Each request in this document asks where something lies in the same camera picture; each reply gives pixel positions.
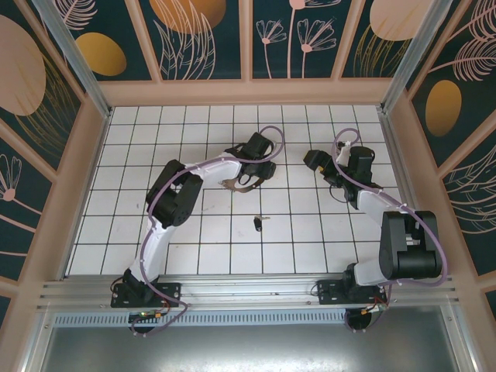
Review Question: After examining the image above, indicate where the silver keyring chain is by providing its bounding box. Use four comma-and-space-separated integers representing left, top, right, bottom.
219, 178, 267, 194

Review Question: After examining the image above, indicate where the small controller board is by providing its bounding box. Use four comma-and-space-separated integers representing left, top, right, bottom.
129, 309, 164, 322
360, 301, 389, 315

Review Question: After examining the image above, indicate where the galvanised metal sheet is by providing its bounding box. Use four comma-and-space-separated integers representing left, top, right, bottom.
22, 309, 481, 372

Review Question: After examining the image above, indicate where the aluminium corner post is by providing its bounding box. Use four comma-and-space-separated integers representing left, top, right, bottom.
379, 0, 463, 114
30, 0, 114, 119

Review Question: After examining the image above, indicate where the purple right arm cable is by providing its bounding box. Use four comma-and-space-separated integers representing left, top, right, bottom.
333, 129, 453, 334

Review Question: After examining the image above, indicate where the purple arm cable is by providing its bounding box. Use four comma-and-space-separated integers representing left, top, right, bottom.
129, 126, 287, 337
333, 129, 453, 334

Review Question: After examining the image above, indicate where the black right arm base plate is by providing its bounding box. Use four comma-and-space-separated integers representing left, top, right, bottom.
316, 279, 389, 308

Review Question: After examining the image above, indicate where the aluminium mounting rail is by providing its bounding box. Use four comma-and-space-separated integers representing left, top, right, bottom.
36, 274, 464, 311

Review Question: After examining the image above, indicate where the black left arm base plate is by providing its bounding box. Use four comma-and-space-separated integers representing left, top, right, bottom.
110, 281, 183, 309

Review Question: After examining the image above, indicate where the perforated metal cable tray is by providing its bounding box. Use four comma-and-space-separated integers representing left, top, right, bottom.
52, 312, 446, 327

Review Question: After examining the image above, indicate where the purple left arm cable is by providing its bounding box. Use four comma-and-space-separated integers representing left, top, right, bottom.
129, 126, 287, 337

